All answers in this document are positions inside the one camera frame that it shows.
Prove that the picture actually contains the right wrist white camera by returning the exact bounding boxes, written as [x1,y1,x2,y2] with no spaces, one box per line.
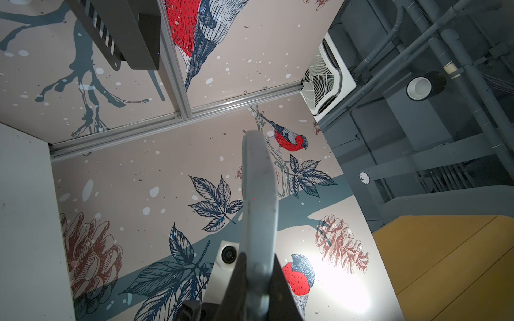
[203,241,240,304]

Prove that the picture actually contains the grey ceiling pipe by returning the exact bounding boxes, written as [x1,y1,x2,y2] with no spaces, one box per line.
[394,1,513,177]

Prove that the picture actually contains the ceiling air conditioner unit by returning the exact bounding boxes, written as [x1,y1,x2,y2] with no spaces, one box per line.
[301,33,357,122]

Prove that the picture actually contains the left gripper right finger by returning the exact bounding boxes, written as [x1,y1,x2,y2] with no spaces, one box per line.
[266,256,303,321]

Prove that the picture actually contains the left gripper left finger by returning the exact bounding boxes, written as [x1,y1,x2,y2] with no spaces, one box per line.
[214,253,247,321]

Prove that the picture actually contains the black phone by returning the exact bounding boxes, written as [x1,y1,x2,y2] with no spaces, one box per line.
[240,131,278,320]

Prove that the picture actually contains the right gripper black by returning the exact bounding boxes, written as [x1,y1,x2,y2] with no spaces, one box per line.
[176,300,219,321]

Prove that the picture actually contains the round ceiling spotlight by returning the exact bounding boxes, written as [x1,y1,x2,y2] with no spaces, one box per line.
[406,71,447,102]

